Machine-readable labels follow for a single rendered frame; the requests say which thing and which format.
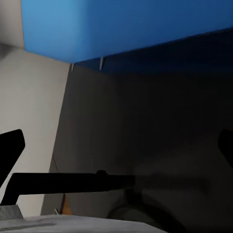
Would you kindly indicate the cabinet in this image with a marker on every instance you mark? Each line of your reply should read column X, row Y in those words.
column 66, row 209

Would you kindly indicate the room divider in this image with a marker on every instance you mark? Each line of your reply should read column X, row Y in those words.
column 75, row 31

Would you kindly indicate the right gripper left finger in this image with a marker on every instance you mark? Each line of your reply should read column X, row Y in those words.
column 12, row 145

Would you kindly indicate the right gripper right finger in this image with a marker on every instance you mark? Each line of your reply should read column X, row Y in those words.
column 225, row 144

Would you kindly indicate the desk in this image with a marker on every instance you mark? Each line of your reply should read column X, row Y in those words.
column 156, row 114

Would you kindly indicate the monitor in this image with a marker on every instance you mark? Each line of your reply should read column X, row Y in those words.
column 12, row 221

